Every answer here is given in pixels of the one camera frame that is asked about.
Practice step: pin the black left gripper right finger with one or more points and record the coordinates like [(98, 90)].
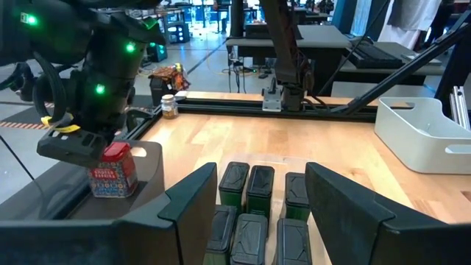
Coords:
[(349, 221)]

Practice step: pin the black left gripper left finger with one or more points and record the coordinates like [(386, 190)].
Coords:
[(176, 221)]

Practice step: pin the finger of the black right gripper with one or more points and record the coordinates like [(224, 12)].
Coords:
[(70, 147)]

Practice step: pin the red lid spice tin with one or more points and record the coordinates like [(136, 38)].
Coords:
[(114, 176)]

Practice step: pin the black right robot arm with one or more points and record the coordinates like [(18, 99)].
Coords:
[(55, 37)]

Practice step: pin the black waste bin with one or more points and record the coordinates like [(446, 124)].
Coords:
[(157, 94)]

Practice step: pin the dark grey translucent bin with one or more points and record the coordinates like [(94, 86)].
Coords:
[(151, 173)]

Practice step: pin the black mat with orange stripes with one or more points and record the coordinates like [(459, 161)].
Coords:
[(18, 125)]

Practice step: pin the glass spice jar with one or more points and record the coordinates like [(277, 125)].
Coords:
[(169, 108)]

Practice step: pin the crumpled plastic bag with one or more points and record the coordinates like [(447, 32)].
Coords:
[(171, 75)]

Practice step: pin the clear plastic bin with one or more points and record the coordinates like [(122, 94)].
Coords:
[(279, 198)]

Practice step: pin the white plastic bin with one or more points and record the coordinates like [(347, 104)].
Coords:
[(412, 140)]

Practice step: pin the silver aluminium extrusion profile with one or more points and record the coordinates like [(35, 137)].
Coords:
[(460, 110)]

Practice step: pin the black computer keyboard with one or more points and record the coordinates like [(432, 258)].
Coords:
[(371, 55)]

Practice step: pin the grey desk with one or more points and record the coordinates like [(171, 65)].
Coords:
[(423, 68), (324, 37)]

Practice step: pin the person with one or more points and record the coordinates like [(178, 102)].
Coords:
[(404, 18)]

